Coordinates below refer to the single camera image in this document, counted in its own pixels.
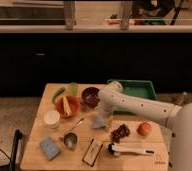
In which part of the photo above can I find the grey towel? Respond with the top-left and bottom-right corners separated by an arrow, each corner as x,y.
91,115 -> 106,129

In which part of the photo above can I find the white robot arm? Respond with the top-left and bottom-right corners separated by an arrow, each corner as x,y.
98,81 -> 192,171

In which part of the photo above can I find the metal measuring cup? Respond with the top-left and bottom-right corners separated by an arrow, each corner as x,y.
59,118 -> 84,150

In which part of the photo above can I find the light green cup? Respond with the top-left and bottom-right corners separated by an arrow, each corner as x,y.
68,82 -> 78,96

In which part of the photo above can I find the white cup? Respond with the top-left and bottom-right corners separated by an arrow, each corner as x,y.
43,110 -> 60,129

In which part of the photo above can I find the bunch of dark grapes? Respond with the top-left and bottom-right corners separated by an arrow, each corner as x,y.
110,124 -> 130,143

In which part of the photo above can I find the dark red bowl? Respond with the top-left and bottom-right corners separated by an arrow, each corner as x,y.
82,87 -> 100,108

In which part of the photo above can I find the white dish brush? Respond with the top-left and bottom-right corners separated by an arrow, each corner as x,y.
108,143 -> 155,156

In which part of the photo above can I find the orange bowl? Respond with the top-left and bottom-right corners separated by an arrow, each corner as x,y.
55,95 -> 80,118

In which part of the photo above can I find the orange fruit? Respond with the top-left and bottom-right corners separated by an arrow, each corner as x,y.
137,122 -> 151,136

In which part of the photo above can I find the black framed card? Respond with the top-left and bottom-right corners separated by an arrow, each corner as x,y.
82,139 -> 103,167

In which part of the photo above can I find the green plastic tray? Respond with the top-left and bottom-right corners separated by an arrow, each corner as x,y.
107,79 -> 158,114

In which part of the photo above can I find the yellow banana piece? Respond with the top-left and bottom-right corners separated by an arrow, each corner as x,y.
63,96 -> 71,115

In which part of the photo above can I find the green cucumber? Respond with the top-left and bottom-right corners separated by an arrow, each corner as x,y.
52,87 -> 66,104

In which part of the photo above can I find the blue sponge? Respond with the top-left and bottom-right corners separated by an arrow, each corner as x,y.
40,137 -> 60,161

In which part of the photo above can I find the black stand left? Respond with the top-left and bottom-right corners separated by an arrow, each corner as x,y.
9,129 -> 23,171

